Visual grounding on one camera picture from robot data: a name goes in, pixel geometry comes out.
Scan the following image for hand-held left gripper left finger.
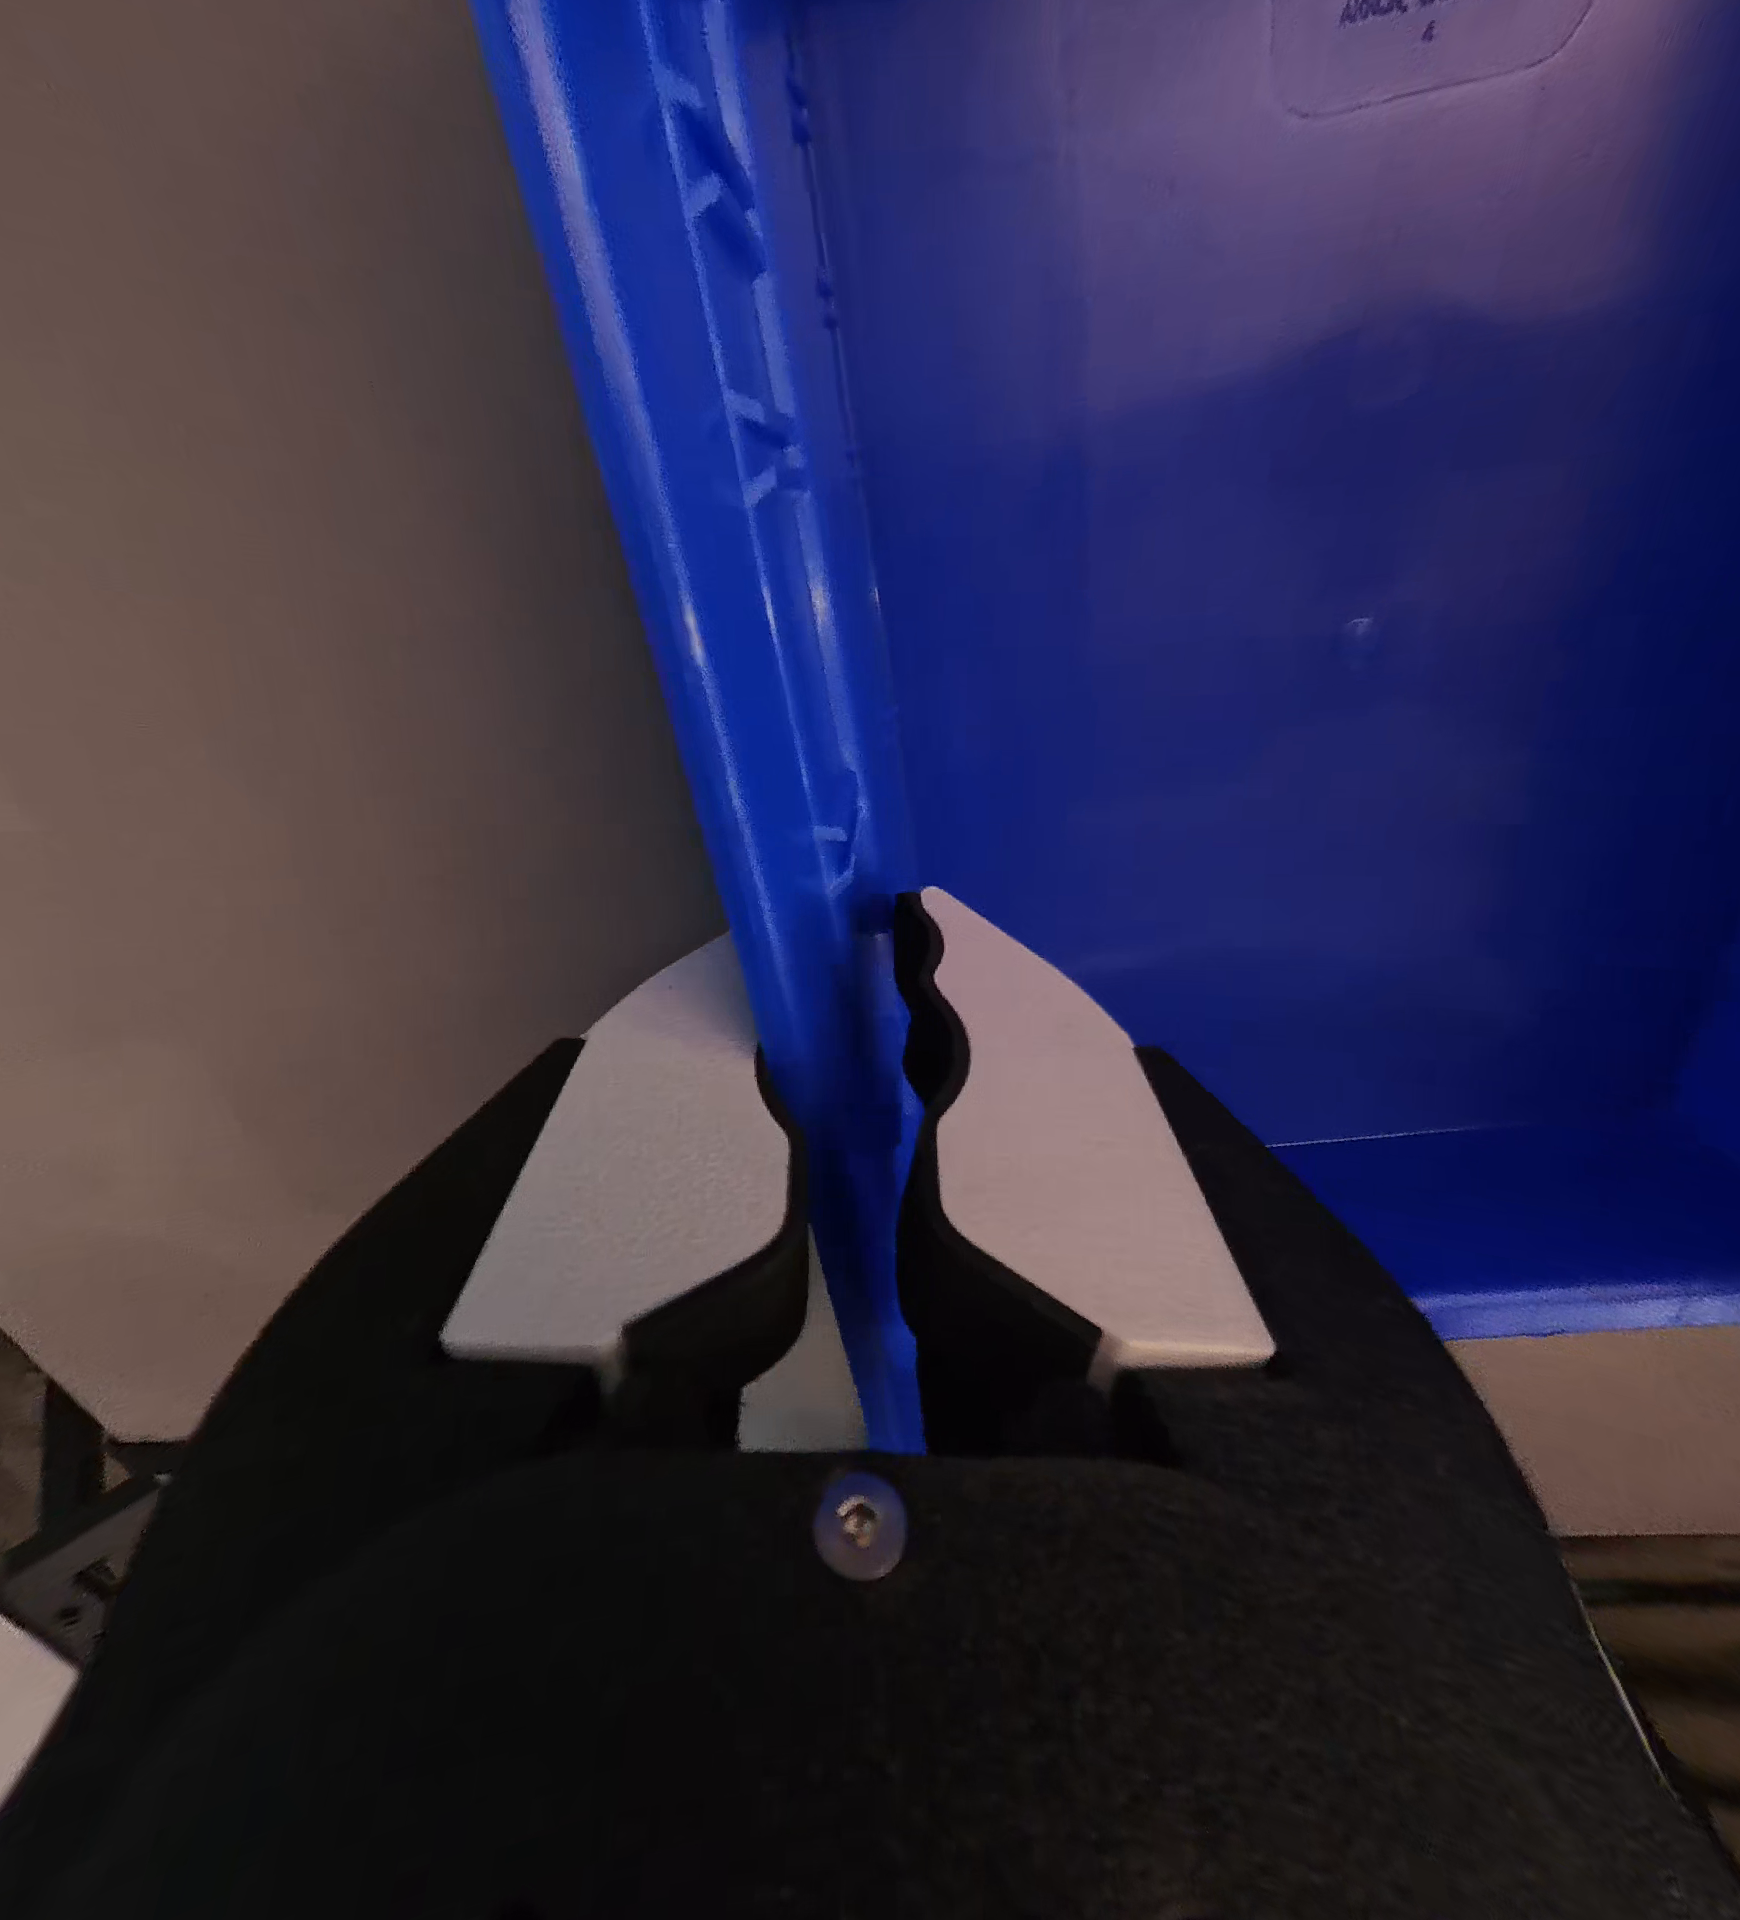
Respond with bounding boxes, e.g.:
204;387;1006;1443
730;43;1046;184
439;934;817;1454

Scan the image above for blue plastic storage bin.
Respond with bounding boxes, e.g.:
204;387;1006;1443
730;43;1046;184
468;0;1740;1457

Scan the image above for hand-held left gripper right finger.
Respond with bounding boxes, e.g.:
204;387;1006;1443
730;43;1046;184
893;886;1281;1457

